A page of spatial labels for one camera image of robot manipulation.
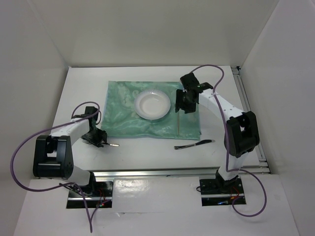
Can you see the silver metal spoon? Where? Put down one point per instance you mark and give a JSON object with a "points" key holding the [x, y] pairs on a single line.
{"points": [[178, 123]]}

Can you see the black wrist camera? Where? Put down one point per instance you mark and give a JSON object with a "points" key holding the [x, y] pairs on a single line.
{"points": [[188, 81], [91, 112]]}

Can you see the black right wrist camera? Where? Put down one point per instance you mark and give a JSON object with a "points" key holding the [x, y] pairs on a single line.
{"points": [[188, 81]]}

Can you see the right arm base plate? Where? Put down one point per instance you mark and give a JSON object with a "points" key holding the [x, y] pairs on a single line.
{"points": [[213, 195]]}

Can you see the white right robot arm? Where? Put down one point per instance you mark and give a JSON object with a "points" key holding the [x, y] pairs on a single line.
{"points": [[240, 128]]}

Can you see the green damask cloth placemat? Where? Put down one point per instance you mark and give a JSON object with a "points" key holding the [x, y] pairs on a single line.
{"points": [[121, 120]]}

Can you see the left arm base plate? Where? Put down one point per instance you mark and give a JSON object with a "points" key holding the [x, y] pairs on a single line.
{"points": [[97, 194]]}

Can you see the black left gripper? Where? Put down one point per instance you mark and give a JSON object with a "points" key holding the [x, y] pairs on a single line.
{"points": [[102, 135]]}

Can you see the white plate blue rim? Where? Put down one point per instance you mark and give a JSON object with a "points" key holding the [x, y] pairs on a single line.
{"points": [[152, 104]]}

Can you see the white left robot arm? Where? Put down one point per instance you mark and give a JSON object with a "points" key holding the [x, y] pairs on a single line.
{"points": [[53, 156]]}

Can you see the silver metal fork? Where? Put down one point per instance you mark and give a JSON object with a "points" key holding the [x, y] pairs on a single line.
{"points": [[106, 144]]}

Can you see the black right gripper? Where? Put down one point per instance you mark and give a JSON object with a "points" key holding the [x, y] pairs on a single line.
{"points": [[179, 103]]}

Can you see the black handled knife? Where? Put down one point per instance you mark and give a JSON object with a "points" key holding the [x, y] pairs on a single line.
{"points": [[193, 145]]}

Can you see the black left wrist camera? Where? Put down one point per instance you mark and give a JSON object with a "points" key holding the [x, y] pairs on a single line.
{"points": [[91, 112]]}

